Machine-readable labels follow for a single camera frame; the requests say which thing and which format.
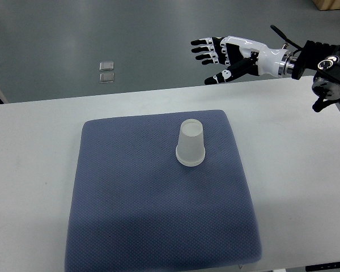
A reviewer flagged black table control panel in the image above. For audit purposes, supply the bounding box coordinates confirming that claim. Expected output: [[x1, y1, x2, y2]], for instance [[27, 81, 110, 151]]
[[305, 262, 340, 271]]

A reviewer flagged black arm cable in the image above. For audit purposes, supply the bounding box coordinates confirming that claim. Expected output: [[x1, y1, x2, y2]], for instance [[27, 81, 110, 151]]
[[270, 24, 304, 52]]

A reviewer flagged wooden furniture corner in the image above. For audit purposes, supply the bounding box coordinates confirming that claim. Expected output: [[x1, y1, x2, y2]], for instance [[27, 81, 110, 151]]
[[312, 0, 340, 11]]

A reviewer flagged upper metal floor plate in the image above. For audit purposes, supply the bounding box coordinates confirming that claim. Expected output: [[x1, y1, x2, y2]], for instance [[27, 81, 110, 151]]
[[99, 61, 114, 71]]

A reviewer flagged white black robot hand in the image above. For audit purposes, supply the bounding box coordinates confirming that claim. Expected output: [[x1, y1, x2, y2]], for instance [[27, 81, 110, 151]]
[[190, 36, 291, 85]]

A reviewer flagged white paper cup on mat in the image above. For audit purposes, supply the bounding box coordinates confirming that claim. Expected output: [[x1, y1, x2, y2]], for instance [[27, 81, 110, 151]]
[[176, 146, 206, 167]]

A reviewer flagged blue grey fabric mat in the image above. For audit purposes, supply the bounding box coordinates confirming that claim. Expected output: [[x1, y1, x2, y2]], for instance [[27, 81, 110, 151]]
[[65, 110, 262, 271]]

